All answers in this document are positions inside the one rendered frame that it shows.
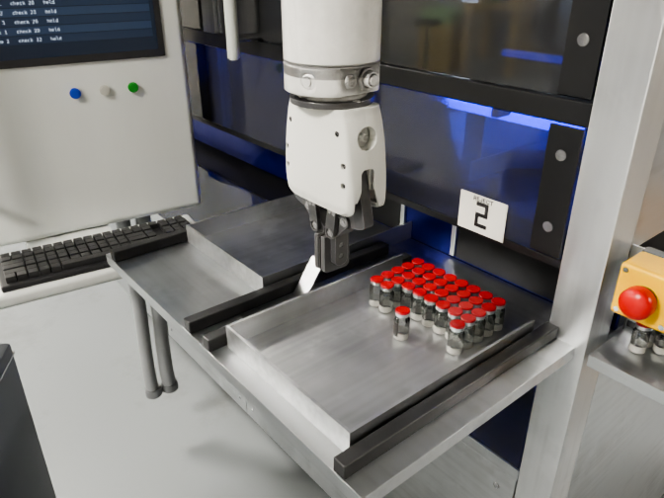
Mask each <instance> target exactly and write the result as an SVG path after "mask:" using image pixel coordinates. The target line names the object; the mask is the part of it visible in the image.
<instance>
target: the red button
mask: <svg viewBox="0 0 664 498"><path fill-rule="evenodd" d="M619 307H620V310H621V312H622V313H623V314H624V315H625V316H626V317H628V318H630V319H633V320H644V319H646V318H648V317H649V316H650V315H652V314H653V313H654V312H655V310H656V308H657V300H656V297H655V296H654V294H653V293H652V292H651V291H650V290H649V289H647V288H645V287H642V286H632V287H629V288H628V289H626V290H624V291H623V292H622V293H621V294H620V296H619Z"/></svg>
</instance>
